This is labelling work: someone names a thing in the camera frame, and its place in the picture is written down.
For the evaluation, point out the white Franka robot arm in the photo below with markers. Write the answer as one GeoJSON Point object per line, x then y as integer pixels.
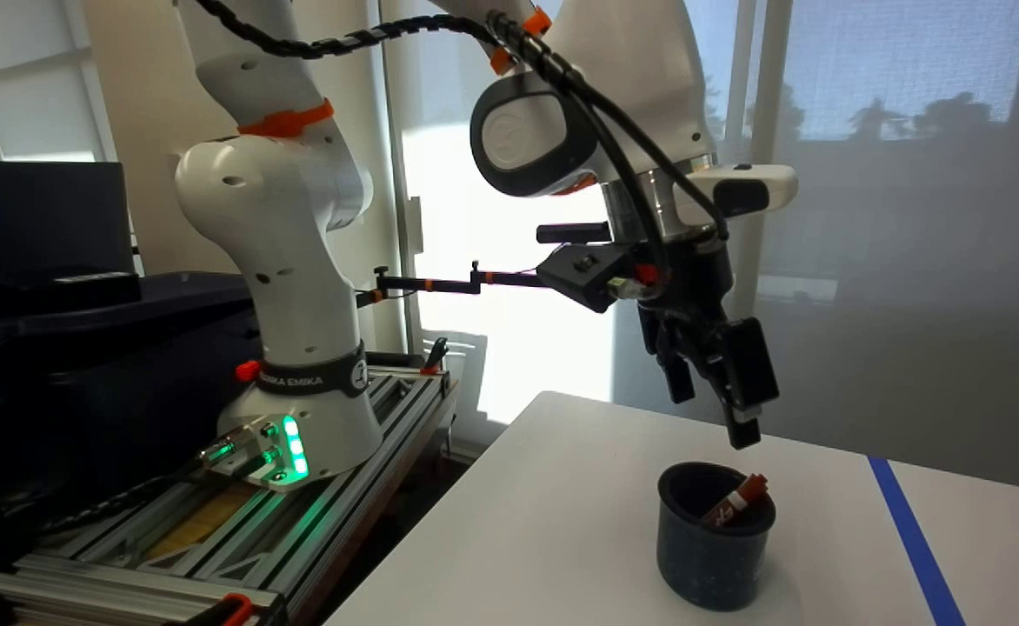
{"type": "Point", "coordinates": [288, 229]}

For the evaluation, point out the aluminium extrusion base frame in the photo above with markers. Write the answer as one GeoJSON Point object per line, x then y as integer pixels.
{"type": "Point", "coordinates": [183, 539]}

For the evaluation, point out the blue tape stripe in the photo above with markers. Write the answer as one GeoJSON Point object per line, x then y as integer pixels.
{"type": "Point", "coordinates": [914, 544]}

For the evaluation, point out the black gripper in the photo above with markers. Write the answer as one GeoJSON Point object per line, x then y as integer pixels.
{"type": "Point", "coordinates": [683, 282]}

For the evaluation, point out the dark blue plastic cup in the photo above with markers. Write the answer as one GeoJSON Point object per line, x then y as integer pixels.
{"type": "Point", "coordinates": [711, 568]}

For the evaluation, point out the black desk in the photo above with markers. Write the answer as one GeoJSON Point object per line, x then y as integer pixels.
{"type": "Point", "coordinates": [101, 371]}

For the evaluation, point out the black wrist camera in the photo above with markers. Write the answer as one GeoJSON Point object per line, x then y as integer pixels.
{"type": "Point", "coordinates": [581, 274]}

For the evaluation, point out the black monitor with blue light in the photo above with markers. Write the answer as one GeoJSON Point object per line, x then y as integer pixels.
{"type": "Point", "coordinates": [40, 226]}

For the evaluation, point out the black camera on rod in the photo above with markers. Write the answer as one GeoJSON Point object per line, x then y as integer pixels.
{"type": "Point", "coordinates": [564, 229]}

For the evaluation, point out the black camera mounting rod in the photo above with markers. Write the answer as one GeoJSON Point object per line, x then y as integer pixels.
{"type": "Point", "coordinates": [460, 282]}

